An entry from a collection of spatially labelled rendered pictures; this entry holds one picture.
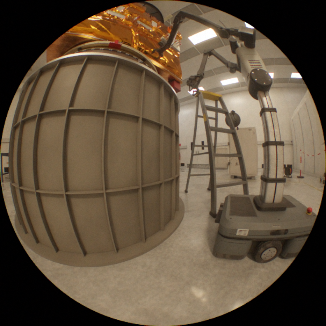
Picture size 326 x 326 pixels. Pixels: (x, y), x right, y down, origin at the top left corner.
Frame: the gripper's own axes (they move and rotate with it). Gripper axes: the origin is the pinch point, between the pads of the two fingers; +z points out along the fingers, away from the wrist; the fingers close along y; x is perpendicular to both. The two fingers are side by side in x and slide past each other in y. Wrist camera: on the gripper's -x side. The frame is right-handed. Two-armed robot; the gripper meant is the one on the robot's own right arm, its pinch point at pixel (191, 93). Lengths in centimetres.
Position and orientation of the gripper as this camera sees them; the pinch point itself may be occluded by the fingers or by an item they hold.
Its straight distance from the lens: 122.1
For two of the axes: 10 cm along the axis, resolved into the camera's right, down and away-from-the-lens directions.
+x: 7.2, 5.1, -4.7
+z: -4.1, 8.6, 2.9
